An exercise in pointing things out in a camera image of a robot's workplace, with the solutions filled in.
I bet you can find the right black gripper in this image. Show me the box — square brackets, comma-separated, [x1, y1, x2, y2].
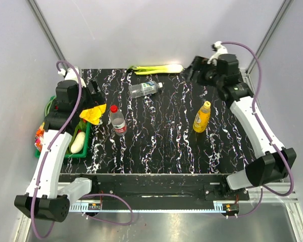
[180, 55, 223, 89]

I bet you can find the red cap water bottle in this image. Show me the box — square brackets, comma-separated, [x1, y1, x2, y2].
[110, 105, 127, 136]

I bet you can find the yellow juice bottle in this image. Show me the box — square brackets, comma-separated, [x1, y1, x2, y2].
[193, 101, 211, 133]

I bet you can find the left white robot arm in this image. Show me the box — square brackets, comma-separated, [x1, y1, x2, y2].
[14, 80, 106, 222]

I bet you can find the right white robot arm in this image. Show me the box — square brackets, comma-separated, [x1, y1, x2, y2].
[183, 53, 296, 200]

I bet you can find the clear bottle lying down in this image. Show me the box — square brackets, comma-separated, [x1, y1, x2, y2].
[129, 81, 163, 98]

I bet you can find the green leek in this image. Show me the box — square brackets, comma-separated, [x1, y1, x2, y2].
[127, 64, 183, 76]

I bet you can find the yellow toy cabbage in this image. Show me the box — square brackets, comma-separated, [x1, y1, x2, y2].
[80, 104, 107, 125]

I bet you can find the green plastic basket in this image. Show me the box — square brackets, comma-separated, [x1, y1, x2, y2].
[34, 95, 92, 159]

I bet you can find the colourful snack packet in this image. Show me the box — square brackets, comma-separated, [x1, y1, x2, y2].
[34, 122, 45, 152]

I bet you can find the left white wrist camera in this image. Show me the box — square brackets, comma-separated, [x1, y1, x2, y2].
[58, 67, 87, 88]

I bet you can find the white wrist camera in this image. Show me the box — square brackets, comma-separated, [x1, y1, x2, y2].
[207, 41, 228, 65]
[58, 67, 87, 88]

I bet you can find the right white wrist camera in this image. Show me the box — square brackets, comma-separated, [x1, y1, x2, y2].
[207, 41, 228, 65]

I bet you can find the green coiled hose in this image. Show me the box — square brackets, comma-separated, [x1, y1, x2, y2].
[44, 99, 55, 119]

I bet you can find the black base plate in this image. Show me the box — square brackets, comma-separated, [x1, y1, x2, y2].
[58, 173, 250, 210]

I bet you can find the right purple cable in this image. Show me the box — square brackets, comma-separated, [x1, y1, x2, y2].
[222, 41, 295, 219]

